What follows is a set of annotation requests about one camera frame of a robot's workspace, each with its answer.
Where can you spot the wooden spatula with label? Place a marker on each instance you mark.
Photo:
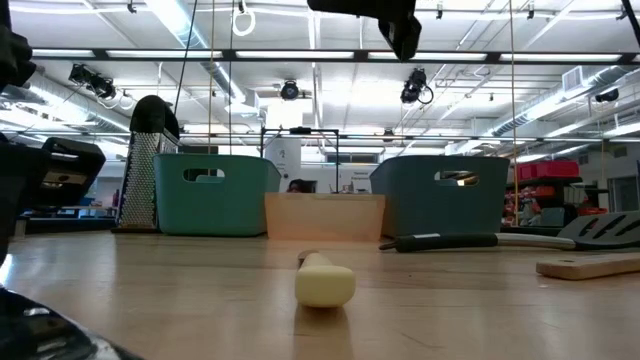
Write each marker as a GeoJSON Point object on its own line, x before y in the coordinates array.
{"type": "Point", "coordinates": [585, 267]}

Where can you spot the storage shelf with items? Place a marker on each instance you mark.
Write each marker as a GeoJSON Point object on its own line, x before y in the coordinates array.
{"type": "Point", "coordinates": [550, 205]}

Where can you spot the red storage bins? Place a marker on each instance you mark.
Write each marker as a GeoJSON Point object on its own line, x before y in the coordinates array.
{"type": "Point", "coordinates": [547, 170]}

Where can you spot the orange plastic bin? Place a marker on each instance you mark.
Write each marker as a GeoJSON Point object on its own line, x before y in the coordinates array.
{"type": "Point", "coordinates": [325, 217]}

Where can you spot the green plastic bin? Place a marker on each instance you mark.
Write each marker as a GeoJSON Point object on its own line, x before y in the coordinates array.
{"type": "Point", "coordinates": [215, 210]}

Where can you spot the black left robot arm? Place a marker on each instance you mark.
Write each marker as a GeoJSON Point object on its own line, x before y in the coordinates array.
{"type": "Point", "coordinates": [12, 50]}

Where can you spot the white pillar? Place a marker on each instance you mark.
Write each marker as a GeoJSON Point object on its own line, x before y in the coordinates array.
{"type": "Point", "coordinates": [282, 165]}

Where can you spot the black ceiling camera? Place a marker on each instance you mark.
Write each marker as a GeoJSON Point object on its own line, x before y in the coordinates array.
{"type": "Point", "coordinates": [92, 80]}
{"type": "Point", "coordinates": [414, 86]}
{"type": "Point", "coordinates": [606, 95]}
{"type": "Point", "coordinates": [289, 90]}

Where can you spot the blue plastic bin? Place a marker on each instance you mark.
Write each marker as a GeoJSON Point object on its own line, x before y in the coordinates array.
{"type": "Point", "coordinates": [440, 210]}

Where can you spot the person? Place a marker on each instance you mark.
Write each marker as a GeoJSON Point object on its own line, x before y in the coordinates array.
{"type": "Point", "coordinates": [300, 186]}

